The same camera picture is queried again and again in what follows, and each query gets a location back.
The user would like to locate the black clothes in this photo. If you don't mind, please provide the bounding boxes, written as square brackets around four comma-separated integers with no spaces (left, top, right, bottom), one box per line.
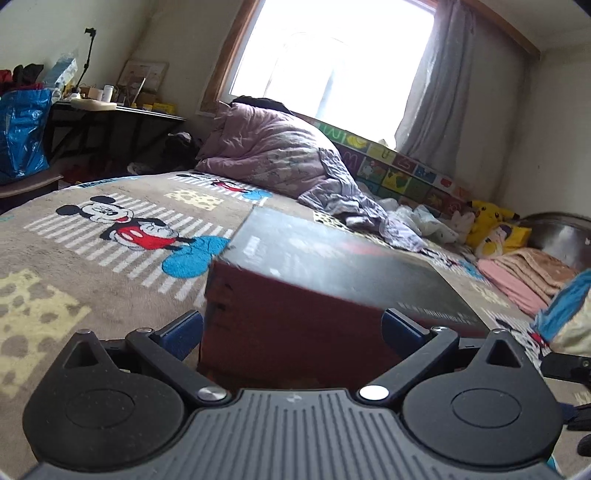
[11,64,44,88]

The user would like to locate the cluttered black desk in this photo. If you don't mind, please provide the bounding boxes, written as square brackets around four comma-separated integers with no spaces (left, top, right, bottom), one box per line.
[48,102,185,158]

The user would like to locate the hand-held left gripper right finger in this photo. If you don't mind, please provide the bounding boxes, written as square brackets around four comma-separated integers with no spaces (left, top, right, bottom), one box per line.
[358,308,529,402]

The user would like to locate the light blue packet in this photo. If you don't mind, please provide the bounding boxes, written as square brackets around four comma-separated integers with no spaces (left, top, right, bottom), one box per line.
[44,58,78,90]

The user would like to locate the white tray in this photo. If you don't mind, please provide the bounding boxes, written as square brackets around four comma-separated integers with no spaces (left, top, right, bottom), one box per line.
[70,97,117,110]

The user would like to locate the colourful alphabet foam mat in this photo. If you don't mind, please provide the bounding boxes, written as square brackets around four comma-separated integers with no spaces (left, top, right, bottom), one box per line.
[314,117,472,213]

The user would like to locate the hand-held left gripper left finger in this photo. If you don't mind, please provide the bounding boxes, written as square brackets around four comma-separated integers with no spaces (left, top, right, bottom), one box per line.
[62,309,232,408]

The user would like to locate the red and black cardboard box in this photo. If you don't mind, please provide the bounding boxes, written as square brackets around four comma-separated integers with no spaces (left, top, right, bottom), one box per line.
[205,205,490,333]

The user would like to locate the pale curtain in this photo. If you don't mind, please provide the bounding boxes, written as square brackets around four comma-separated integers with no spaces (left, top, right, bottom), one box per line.
[394,0,490,162]

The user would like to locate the black cloth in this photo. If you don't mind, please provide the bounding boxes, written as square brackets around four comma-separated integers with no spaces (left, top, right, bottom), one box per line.
[231,95,291,114]

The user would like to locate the black phone stand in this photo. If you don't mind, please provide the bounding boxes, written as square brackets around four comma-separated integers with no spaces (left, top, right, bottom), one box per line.
[76,28,100,93]

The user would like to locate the blue and cream cloth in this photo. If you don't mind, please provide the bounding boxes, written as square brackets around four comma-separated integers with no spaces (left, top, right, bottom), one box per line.
[536,271,591,356]

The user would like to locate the blue plastic bag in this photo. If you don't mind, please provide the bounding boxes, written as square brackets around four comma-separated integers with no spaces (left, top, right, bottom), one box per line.
[0,89,52,185]

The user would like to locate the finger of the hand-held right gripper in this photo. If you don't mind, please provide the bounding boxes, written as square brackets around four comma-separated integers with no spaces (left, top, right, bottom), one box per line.
[540,353,591,384]

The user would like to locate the purple duvet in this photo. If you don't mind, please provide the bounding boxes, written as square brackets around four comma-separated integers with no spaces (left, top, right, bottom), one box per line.
[196,102,430,252]

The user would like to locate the dark bag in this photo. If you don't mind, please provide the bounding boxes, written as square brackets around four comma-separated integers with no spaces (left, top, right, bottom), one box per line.
[164,131,199,169]

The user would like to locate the cartoon mouse printed blanket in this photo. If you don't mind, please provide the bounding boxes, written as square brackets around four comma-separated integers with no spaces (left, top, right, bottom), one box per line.
[0,171,555,462]

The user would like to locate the pink blanket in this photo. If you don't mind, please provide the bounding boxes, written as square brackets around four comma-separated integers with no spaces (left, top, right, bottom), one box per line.
[478,247,578,315]

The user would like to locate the dark curved headboard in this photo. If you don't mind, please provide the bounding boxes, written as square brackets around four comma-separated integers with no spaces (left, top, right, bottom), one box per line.
[526,211,591,273]

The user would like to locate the yellow printed pillow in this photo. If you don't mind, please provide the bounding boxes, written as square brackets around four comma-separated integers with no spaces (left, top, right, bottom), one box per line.
[475,222,532,259]

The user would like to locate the window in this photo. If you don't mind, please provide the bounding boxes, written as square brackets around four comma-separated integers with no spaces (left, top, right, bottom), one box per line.
[231,0,437,134]

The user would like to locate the dark brown stool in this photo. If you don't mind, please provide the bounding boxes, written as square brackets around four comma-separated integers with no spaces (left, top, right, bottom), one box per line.
[0,166,65,204]

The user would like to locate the yellow plush toy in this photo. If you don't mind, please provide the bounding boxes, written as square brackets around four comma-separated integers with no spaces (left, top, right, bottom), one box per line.
[466,199,520,250]

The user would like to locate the framed picture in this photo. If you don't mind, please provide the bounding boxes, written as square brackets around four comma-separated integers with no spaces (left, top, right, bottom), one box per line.
[117,60,169,104]

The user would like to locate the white crumpled cloth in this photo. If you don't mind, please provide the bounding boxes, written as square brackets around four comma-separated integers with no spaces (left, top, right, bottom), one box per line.
[392,203,458,243]

